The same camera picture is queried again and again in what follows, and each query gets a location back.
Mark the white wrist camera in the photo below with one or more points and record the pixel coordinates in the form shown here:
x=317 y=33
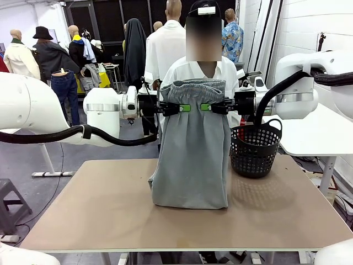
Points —
x=143 y=89
x=246 y=87

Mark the mannequin under dark cloak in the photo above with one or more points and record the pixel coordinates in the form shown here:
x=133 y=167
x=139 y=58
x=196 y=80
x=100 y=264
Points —
x=135 y=49

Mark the white leaning boards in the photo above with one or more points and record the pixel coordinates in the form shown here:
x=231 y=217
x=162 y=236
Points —
x=264 y=27

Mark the white table foot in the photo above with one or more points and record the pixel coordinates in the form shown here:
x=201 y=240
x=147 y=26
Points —
x=124 y=259
x=256 y=259

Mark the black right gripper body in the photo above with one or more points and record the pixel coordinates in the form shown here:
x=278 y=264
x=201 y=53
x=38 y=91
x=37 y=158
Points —
x=245 y=102

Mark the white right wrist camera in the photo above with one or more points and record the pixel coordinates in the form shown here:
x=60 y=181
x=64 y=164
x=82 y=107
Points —
x=246 y=87

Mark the yellow cloth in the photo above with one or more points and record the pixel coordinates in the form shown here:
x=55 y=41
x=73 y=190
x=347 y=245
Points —
x=104 y=80

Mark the red garment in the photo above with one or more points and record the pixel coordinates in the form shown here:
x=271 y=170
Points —
x=3 y=67

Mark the black perforated plastic basket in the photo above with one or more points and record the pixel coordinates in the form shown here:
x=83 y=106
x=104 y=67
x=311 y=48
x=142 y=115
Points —
x=255 y=154

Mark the white head-mounted camera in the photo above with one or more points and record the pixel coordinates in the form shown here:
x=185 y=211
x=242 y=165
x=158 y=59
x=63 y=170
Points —
x=207 y=10

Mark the white side table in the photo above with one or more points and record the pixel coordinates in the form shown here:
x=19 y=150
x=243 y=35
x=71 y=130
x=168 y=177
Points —
x=303 y=138

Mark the tall mannequin in white shirt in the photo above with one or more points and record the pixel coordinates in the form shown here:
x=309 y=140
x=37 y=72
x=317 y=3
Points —
x=162 y=49

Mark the mannequin with white hat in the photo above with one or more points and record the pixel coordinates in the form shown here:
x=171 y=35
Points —
x=96 y=44

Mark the mannequin in blue floral shirt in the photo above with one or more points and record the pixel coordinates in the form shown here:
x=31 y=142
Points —
x=233 y=41

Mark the grey hanging hoodie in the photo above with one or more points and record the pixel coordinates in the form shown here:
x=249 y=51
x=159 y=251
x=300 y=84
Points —
x=92 y=73

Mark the mannequin with yellow blue scarf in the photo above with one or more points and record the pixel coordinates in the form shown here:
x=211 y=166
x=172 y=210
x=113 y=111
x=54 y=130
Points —
x=75 y=49

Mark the right gripper finger with green tip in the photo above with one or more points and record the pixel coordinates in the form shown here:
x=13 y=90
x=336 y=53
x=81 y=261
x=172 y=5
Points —
x=224 y=110
x=224 y=103

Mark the left gripper finger with green tip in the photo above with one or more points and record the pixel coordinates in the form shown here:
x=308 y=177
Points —
x=171 y=105
x=171 y=111

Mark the mannequin in cream jacket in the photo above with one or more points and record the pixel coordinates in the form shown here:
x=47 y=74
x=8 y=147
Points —
x=20 y=60

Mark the grey cabinet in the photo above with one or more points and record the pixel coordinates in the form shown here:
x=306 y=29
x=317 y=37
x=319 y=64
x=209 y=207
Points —
x=239 y=66

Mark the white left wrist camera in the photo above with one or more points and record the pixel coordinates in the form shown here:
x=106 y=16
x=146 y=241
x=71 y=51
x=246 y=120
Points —
x=143 y=89

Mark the black tripod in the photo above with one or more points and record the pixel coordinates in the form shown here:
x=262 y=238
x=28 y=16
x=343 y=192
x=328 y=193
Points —
x=321 y=37

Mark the black bucket hat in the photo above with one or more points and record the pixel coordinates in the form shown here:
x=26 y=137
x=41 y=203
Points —
x=42 y=33

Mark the grey training pants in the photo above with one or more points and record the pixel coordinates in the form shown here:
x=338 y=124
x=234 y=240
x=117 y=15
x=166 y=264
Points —
x=193 y=160

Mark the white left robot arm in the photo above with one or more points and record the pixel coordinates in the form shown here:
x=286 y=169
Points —
x=102 y=105

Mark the grey plastic step stool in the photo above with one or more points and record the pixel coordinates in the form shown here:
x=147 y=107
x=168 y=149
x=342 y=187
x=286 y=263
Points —
x=11 y=190

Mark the person in white shirt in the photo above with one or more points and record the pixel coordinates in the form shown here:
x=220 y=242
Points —
x=182 y=71

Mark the silver metal tray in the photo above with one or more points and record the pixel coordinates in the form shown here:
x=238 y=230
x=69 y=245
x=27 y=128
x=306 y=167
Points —
x=255 y=74

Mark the black cap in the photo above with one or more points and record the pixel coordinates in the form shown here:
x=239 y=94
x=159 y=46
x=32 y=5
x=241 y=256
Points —
x=197 y=3

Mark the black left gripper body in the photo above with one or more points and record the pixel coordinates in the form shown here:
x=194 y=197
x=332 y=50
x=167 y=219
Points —
x=147 y=106

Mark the white desk leg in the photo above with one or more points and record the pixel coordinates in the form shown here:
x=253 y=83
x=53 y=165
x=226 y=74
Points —
x=48 y=160

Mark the red bag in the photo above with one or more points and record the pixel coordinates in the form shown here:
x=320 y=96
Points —
x=242 y=121

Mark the small bare mannequin head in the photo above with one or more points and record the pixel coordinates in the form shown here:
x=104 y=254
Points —
x=158 y=26

